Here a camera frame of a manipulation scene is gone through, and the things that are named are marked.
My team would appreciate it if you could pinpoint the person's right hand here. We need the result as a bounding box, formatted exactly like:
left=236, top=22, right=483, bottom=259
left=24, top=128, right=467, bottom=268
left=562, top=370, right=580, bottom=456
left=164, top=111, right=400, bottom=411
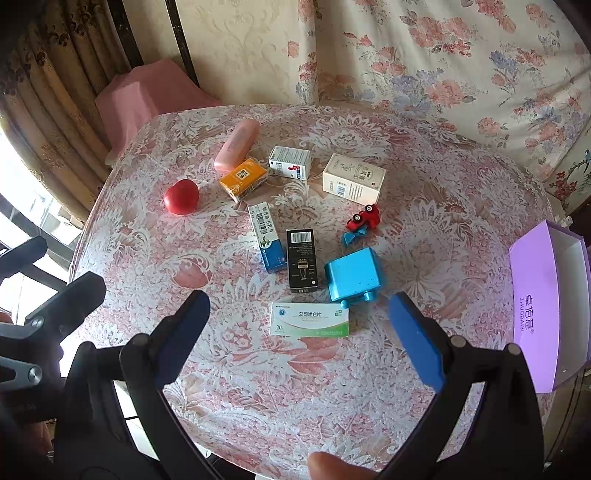
left=308, top=451, right=377, bottom=480

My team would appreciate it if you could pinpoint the dark wooden post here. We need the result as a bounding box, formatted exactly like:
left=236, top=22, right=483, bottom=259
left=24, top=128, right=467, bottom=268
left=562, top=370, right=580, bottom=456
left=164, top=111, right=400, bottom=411
left=166, top=0, right=199, bottom=88

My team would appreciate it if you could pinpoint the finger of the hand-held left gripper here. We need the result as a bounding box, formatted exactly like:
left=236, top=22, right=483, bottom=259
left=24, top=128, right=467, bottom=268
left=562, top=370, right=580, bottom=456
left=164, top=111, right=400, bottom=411
left=25, top=271, right=107, bottom=334
left=0, top=236, right=48, bottom=282

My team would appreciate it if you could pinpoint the red tomato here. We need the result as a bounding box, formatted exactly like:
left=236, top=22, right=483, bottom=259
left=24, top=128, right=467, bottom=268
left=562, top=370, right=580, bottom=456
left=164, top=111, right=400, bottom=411
left=163, top=180, right=201, bottom=216

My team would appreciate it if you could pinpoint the red toy car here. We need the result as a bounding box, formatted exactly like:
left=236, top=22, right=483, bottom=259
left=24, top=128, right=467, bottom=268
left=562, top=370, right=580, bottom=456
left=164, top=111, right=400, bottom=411
left=346, top=203, right=382, bottom=232

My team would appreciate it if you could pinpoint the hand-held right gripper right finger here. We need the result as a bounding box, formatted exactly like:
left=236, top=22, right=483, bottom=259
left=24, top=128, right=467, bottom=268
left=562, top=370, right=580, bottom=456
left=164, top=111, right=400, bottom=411
left=379, top=292, right=543, bottom=480

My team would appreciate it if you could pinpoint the blue toy block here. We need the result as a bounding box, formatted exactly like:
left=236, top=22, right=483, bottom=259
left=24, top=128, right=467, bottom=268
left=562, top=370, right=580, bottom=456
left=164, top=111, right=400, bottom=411
left=324, top=247, right=383, bottom=309

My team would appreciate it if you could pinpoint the white box with red print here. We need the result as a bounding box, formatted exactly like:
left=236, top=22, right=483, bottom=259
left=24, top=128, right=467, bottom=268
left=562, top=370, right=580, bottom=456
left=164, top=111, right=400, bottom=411
left=268, top=146, right=310, bottom=181

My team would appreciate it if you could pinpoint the white and blue slim box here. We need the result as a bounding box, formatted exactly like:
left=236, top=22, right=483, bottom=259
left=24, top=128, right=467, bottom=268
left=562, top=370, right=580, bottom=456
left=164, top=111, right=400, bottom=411
left=248, top=202, right=288, bottom=274

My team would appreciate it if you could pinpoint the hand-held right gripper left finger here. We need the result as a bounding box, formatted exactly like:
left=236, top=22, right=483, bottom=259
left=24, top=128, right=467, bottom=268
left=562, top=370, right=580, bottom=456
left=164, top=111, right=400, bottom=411
left=54, top=290, right=218, bottom=480

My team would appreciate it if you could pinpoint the cream box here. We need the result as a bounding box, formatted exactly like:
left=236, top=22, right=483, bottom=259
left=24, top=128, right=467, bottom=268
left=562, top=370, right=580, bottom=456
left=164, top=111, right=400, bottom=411
left=322, top=153, right=387, bottom=204

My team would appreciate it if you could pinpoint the floral bed sheet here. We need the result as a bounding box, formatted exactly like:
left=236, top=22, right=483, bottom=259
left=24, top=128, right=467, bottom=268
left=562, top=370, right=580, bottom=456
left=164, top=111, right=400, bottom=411
left=295, top=0, right=591, bottom=195

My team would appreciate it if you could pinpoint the purple box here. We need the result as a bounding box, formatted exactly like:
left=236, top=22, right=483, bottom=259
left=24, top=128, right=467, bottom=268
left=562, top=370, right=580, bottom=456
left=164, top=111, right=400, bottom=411
left=509, top=220, right=591, bottom=394

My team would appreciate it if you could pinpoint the black box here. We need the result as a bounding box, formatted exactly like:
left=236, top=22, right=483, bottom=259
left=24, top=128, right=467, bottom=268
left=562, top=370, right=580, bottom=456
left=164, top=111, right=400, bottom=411
left=286, top=227, right=319, bottom=293

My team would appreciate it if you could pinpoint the beige patterned curtain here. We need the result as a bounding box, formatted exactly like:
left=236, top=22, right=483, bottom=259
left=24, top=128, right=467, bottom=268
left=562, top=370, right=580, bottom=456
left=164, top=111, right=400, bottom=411
left=0, top=0, right=139, bottom=222

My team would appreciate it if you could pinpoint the window with dark railing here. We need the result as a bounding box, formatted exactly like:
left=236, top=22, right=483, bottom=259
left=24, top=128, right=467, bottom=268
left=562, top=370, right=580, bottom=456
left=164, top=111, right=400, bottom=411
left=0, top=124, right=88, bottom=259

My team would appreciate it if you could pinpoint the pink oblong case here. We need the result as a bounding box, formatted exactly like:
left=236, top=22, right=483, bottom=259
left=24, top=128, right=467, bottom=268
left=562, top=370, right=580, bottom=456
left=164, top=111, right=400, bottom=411
left=213, top=119, right=259, bottom=174

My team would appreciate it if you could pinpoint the white and green medicine box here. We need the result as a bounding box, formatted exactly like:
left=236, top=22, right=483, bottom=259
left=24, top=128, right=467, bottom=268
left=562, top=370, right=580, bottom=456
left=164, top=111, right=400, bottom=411
left=270, top=302, right=350, bottom=339

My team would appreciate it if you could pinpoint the painted floral panel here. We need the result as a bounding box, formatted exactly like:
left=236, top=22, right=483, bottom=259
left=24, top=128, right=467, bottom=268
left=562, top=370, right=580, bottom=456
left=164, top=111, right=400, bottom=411
left=545, top=134, right=591, bottom=213

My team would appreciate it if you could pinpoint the orange box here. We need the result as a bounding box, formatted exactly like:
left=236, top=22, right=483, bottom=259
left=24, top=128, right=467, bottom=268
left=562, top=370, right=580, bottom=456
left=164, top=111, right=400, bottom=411
left=218, top=158, right=269, bottom=204

